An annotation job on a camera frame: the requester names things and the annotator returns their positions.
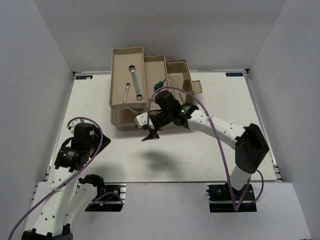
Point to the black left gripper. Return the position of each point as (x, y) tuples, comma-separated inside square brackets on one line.
[(97, 131)]

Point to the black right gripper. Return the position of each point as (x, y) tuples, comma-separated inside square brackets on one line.
[(153, 134)]

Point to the large silver ratchet wrench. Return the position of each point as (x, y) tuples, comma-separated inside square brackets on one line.
[(138, 94)]

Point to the green flathead stubby screwdriver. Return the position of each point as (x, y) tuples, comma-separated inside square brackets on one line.
[(159, 85)]

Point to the small silver ratchet wrench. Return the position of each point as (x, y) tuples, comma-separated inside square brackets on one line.
[(127, 86)]

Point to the beige plastic toolbox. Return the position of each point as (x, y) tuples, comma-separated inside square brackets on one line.
[(149, 71)]

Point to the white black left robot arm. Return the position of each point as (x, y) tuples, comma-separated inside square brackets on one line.
[(70, 194)]

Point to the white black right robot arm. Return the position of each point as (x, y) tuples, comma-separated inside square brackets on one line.
[(248, 142)]

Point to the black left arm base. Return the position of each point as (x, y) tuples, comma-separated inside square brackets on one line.
[(110, 198)]

